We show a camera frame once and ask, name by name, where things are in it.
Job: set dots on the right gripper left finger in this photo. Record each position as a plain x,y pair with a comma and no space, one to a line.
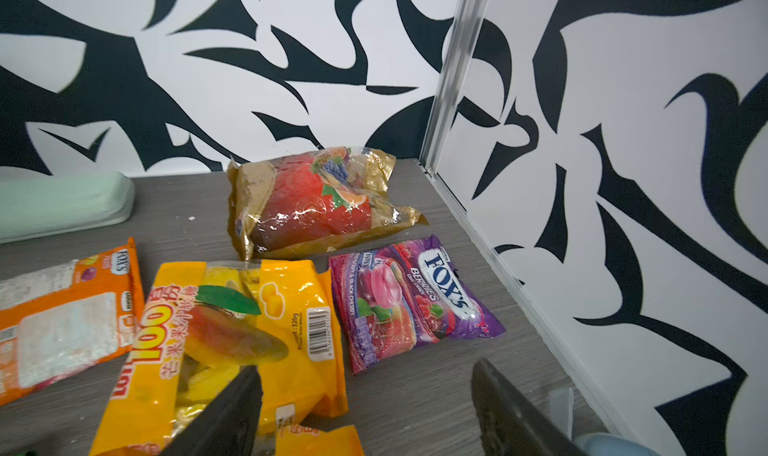
228,425

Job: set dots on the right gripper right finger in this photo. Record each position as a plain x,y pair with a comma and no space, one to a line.
509,423

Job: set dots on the yellow snack bag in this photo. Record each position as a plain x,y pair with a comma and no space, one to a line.
202,325
297,440

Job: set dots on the purple pink candy bag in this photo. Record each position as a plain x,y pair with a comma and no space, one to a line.
402,296

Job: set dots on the orange Fox's candy bag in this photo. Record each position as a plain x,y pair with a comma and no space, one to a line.
61,320

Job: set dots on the gold red fruit snack bag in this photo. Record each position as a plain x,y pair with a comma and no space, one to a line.
313,203

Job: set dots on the light blue case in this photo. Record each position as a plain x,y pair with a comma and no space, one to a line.
605,444

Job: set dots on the mint green case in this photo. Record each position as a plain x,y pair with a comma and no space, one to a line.
50,205

